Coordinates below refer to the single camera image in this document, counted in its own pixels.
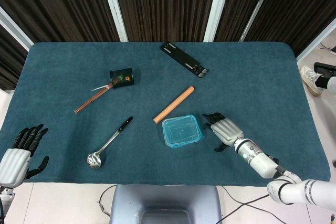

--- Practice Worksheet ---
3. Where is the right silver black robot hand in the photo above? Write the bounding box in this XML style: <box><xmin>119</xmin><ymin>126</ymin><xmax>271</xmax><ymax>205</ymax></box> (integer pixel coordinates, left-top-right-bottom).
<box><xmin>202</xmin><ymin>112</ymin><xmax>244</xmax><ymax>153</ymax></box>

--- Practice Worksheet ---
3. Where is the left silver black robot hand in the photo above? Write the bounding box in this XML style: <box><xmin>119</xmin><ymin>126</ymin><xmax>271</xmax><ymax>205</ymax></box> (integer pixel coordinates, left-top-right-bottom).
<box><xmin>0</xmin><ymin>124</ymin><xmax>50</xmax><ymax>187</ymax></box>

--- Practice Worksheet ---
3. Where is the teal container lid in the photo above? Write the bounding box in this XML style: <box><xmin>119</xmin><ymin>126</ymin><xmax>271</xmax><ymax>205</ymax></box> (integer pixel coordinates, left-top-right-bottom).
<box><xmin>162</xmin><ymin>114</ymin><xmax>204</xmax><ymax>149</ymax></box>

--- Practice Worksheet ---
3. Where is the blue velvet tablecloth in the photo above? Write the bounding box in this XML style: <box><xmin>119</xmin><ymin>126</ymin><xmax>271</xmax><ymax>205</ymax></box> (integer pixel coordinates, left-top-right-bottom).
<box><xmin>0</xmin><ymin>41</ymin><xmax>331</xmax><ymax>186</ymax></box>

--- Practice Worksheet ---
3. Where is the wooden rolling pin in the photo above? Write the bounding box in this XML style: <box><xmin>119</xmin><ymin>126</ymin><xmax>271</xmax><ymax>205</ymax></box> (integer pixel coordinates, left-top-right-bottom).
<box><xmin>153</xmin><ymin>86</ymin><xmax>196</xmax><ymax>124</ymax></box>

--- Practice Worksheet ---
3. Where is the black flat folding stand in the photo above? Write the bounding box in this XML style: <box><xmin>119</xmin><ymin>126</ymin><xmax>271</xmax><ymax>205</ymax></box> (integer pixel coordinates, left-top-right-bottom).
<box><xmin>160</xmin><ymin>41</ymin><xmax>210</xmax><ymax>79</ymax></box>

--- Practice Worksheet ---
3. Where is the grey blue robot torso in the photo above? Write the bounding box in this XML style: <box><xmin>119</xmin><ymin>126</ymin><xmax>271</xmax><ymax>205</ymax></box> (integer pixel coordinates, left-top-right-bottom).
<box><xmin>109</xmin><ymin>184</ymin><xmax>223</xmax><ymax>224</ymax></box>

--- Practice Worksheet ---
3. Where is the reddish brown chopstick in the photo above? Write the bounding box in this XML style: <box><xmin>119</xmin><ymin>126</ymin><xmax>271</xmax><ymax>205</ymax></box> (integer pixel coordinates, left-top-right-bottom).
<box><xmin>74</xmin><ymin>82</ymin><xmax>116</xmax><ymax>114</ymax></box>
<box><xmin>73</xmin><ymin>82</ymin><xmax>116</xmax><ymax>115</ymax></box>

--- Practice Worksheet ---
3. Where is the white sneaker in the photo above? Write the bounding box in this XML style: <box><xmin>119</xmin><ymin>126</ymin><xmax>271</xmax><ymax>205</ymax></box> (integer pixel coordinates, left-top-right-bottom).
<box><xmin>300</xmin><ymin>65</ymin><xmax>323</xmax><ymax>97</ymax></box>

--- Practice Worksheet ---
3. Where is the person leg with black sock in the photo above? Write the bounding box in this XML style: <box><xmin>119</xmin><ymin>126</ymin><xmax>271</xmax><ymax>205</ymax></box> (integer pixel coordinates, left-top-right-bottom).
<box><xmin>314</xmin><ymin>74</ymin><xmax>336</xmax><ymax>91</ymax></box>

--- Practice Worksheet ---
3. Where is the brown slatted partition panel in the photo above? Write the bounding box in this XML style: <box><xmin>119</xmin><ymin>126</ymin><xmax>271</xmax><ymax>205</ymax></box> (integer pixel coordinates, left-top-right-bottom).
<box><xmin>214</xmin><ymin>0</ymin><xmax>278</xmax><ymax>42</ymax></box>
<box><xmin>0</xmin><ymin>0</ymin><xmax>128</xmax><ymax>43</ymax></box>
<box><xmin>110</xmin><ymin>0</ymin><xmax>226</xmax><ymax>42</ymax></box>
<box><xmin>244</xmin><ymin>0</ymin><xmax>336</xmax><ymax>59</ymax></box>
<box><xmin>0</xmin><ymin>7</ymin><xmax>34</xmax><ymax>91</ymax></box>

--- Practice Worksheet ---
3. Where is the black mesh pen cup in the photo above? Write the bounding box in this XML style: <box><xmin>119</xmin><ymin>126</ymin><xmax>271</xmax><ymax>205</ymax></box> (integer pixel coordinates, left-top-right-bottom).
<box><xmin>109</xmin><ymin>68</ymin><xmax>135</xmax><ymax>90</ymax></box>

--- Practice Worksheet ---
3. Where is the black flat floor device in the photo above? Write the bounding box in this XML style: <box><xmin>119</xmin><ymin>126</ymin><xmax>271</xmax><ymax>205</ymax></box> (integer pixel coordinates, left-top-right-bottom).
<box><xmin>313</xmin><ymin>62</ymin><xmax>336</xmax><ymax>78</ymax></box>

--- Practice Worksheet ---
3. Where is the thin clear plastic stick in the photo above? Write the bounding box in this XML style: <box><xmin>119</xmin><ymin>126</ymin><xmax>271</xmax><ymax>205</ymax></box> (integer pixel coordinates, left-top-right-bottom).
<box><xmin>91</xmin><ymin>83</ymin><xmax>112</xmax><ymax>92</ymax></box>

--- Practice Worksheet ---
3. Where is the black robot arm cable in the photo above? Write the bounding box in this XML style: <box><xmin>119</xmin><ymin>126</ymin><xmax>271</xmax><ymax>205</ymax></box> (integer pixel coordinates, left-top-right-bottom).
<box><xmin>209</xmin><ymin>186</ymin><xmax>271</xmax><ymax>224</ymax></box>

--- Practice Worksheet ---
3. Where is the steel ladle with black handle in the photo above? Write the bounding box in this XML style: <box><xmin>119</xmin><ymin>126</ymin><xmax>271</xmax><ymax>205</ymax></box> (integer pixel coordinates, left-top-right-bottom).
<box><xmin>87</xmin><ymin>116</ymin><xmax>134</xmax><ymax>169</ymax></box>

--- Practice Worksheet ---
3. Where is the thin black floor cable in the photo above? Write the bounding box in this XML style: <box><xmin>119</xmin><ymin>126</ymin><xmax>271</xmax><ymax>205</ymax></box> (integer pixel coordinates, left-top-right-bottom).
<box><xmin>98</xmin><ymin>184</ymin><xmax>118</xmax><ymax>217</ymax></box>

